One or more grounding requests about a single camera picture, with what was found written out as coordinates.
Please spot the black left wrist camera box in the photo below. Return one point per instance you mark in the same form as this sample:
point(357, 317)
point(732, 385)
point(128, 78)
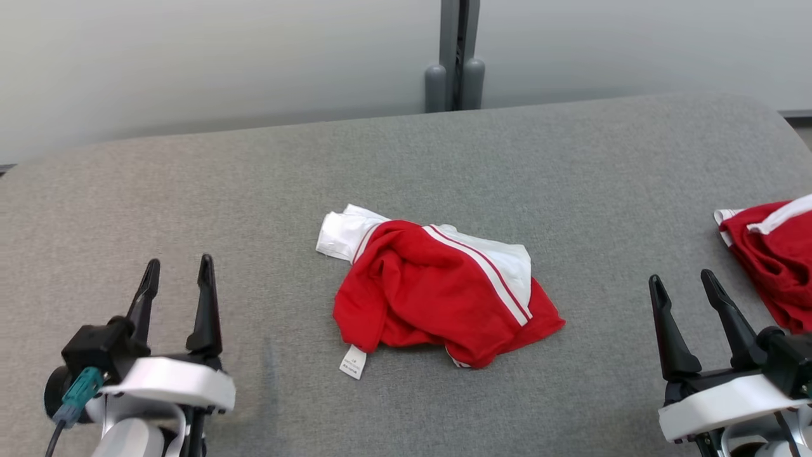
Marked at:
point(101, 349)

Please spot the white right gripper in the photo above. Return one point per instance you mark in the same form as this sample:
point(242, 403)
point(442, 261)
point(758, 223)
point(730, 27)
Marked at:
point(717, 403)

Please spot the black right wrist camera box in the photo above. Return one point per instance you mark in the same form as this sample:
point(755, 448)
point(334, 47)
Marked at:
point(790, 362)

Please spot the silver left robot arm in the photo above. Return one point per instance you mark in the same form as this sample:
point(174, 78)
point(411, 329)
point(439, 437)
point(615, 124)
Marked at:
point(133, 438)

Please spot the grey cylinder post bumper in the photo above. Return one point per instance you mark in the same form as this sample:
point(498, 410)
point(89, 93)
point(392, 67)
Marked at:
point(435, 89)
point(473, 86)

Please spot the red shorts with white stripe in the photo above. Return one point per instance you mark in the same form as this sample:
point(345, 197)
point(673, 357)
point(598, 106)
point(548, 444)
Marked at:
point(774, 266)

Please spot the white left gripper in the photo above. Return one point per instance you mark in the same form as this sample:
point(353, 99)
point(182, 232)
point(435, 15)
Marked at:
point(177, 381)

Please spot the red and white basketball jersey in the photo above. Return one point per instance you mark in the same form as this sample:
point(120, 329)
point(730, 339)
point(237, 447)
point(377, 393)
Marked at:
point(419, 292)

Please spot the grey metal wall post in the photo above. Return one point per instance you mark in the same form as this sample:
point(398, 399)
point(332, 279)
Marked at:
point(449, 51)

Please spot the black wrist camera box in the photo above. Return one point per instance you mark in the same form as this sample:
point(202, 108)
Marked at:
point(101, 349)
point(790, 362)

